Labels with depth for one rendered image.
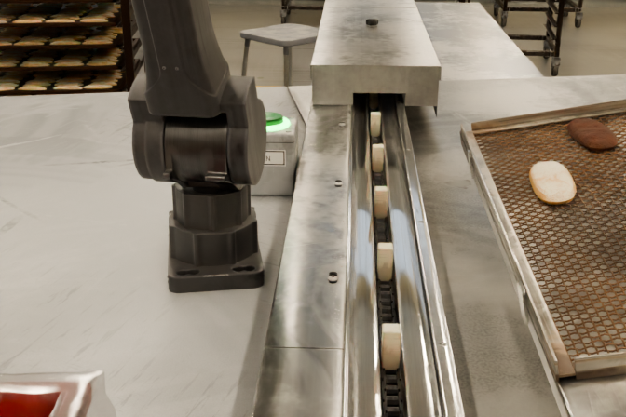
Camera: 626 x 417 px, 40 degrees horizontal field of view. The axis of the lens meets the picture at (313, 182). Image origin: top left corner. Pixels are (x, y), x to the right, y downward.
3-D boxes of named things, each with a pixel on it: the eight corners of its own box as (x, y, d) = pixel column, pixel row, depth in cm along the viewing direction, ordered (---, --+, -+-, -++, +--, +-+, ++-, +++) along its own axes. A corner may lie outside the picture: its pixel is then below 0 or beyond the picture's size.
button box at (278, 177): (241, 199, 107) (238, 113, 103) (305, 200, 107) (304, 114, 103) (232, 224, 100) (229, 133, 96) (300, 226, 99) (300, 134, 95)
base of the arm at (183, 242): (170, 239, 88) (169, 293, 76) (165, 164, 85) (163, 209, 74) (253, 234, 89) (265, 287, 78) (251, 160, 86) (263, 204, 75)
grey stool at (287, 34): (286, 142, 386) (285, 42, 370) (235, 126, 410) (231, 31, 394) (342, 127, 409) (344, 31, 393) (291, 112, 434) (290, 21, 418)
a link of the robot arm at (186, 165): (251, 190, 82) (197, 186, 83) (249, 86, 79) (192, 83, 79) (226, 227, 74) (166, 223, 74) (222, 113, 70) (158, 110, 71)
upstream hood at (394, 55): (333, -9, 238) (333, -41, 235) (398, -8, 237) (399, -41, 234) (309, 115, 121) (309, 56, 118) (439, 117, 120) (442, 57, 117)
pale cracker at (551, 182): (524, 168, 85) (523, 157, 85) (564, 164, 84) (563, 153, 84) (538, 208, 76) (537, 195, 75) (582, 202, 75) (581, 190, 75)
